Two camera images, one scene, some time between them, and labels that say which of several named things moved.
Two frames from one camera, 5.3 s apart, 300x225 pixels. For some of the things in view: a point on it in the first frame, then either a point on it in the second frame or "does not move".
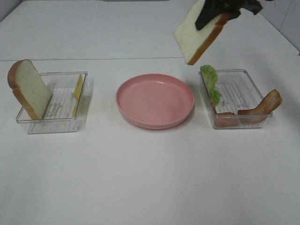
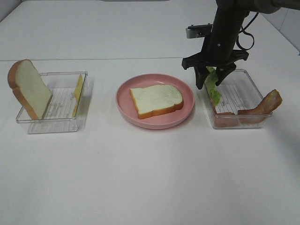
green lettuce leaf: (210, 75) does not move
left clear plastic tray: (59, 117) does not move
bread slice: (193, 42) → (155, 99)
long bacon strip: (263, 112) does not move
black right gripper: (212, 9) → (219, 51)
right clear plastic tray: (241, 106) does not move
